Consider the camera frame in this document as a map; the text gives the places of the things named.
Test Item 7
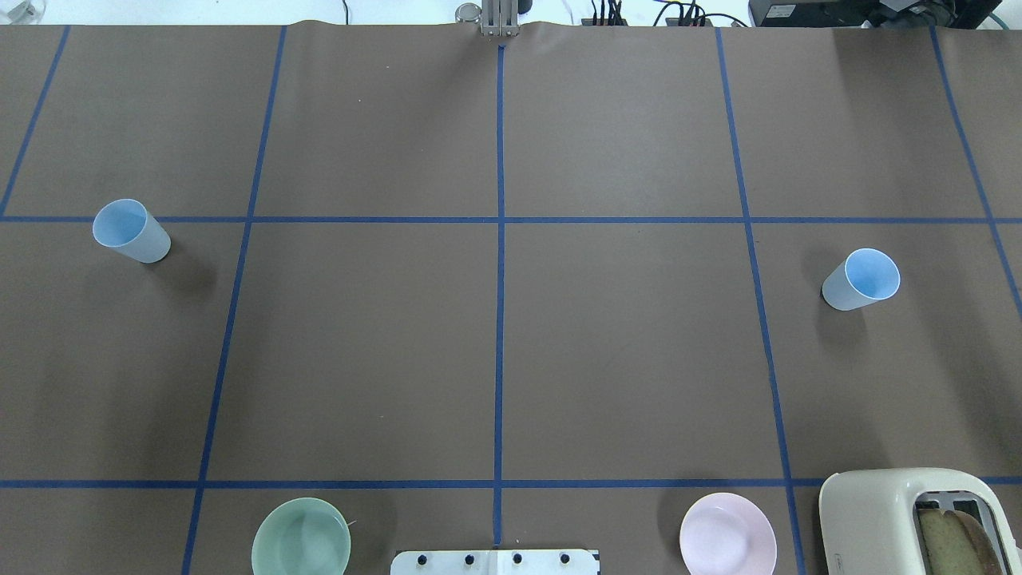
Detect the cream two-slot toaster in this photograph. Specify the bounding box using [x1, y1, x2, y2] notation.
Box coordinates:
[818, 467, 1020, 574]

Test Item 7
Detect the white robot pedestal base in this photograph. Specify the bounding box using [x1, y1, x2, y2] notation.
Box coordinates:
[390, 549, 601, 574]

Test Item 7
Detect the blue cup from toaster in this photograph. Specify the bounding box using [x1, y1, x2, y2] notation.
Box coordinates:
[92, 199, 172, 263]

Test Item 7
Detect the green plastic bowl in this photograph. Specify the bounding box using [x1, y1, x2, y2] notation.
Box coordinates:
[251, 498, 353, 574]

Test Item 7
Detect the pink plastic bowl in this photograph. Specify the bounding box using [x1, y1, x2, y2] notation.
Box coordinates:
[678, 492, 778, 574]

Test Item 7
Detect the blue cup near toaster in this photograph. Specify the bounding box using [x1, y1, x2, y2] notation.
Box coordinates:
[821, 248, 901, 312]

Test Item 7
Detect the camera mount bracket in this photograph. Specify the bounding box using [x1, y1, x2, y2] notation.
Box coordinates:
[455, 0, 533, 38]

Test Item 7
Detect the toast bread slice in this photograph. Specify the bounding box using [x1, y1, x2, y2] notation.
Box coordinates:
[917, 509, 1006, 574]

